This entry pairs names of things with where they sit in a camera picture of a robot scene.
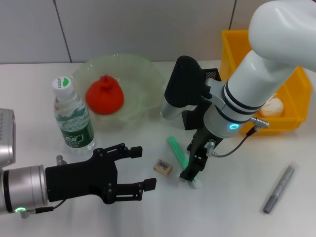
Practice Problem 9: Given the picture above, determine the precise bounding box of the red orange fruit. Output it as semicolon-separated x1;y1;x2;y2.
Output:
85;75;125;115

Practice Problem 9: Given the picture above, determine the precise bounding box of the green glass fruit plate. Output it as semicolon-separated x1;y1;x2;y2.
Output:
70;53;165;129

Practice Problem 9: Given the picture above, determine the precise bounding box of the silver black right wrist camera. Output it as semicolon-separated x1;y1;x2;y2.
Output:
159;55;213;121

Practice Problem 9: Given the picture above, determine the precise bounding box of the yellow plastic bin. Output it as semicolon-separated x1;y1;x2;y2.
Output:
221;29;312;135

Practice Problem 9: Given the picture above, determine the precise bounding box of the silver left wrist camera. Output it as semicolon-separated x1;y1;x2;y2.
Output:
0;108;17;168

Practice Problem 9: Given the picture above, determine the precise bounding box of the clear green-label water bottle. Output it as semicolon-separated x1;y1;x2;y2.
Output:
51;76;97;155

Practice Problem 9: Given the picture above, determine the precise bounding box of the green white pen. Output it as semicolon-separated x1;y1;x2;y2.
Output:
167;136;202;190

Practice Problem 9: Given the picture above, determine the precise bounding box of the black mesh pen holder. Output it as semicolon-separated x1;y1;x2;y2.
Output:
181;66;222;131

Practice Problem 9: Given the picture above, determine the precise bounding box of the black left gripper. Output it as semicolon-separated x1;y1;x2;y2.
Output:
45;142;158;205

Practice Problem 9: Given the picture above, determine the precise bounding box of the grey marker pen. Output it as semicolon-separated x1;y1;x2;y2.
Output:
260;161;297;214

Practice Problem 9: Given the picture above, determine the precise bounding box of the white paper ball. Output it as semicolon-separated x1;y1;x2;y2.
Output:
260;92;285;117

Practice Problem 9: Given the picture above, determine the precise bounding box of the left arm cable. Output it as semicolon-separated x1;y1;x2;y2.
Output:
19;199;68;220

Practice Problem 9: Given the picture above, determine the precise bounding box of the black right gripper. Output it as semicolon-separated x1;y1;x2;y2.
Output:
179;130;223;182

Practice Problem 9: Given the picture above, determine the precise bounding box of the beige eraser with barcode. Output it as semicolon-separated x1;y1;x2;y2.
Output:
153;158;173;177

